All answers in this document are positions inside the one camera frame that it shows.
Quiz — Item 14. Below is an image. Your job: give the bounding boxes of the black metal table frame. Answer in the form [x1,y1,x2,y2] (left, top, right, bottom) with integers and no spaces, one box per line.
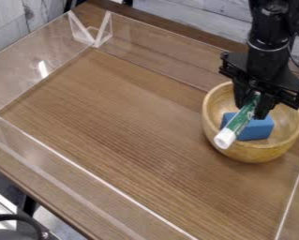
[0,173,62,240]

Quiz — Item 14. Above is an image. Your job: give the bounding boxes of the brown wooden bowl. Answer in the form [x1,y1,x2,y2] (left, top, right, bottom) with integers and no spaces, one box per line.
[202,82,299,163]

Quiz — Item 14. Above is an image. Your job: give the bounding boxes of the clear acrylic corner bracket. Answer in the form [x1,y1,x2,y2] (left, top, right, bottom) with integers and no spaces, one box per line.
[69,11,113,49]

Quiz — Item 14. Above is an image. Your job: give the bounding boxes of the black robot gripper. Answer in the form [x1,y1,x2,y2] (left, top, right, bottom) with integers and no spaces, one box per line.
[220,37,299,120]

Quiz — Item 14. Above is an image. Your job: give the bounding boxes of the blue rectangular block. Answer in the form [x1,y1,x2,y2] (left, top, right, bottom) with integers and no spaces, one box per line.
[221,112,275,142]

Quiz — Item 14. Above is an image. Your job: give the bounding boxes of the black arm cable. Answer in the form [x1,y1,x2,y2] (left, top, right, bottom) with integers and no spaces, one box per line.
[288,27,299,70]

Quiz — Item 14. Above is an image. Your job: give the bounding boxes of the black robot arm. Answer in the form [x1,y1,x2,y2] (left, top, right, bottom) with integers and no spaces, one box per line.
[220,0,299,119]

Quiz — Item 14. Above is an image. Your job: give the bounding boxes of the green Expo marker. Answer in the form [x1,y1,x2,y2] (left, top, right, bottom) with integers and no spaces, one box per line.
[214,92,261,149]

